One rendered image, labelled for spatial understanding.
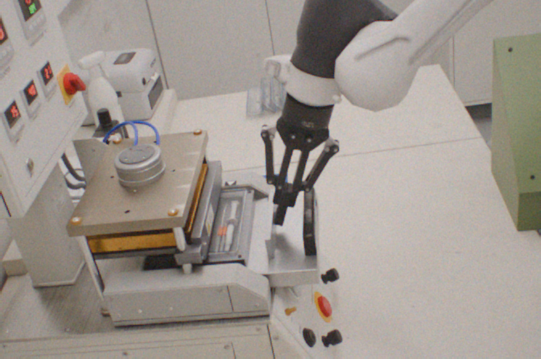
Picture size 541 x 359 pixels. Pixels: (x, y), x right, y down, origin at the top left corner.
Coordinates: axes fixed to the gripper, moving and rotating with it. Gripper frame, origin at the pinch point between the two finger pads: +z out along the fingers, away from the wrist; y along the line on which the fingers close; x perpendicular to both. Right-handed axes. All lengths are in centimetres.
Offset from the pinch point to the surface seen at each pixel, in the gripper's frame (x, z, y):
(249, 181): 12.2, 4.8, -6.0
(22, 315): -12.7, 24.1, -38.8
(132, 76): 85, 25, -44
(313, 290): 1.4, 18.3, 9.5
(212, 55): 241, 80, -35
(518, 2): 212, 11, 98
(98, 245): -10.9, 7.4, -27.5
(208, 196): -0.4, 1.2, -12.4
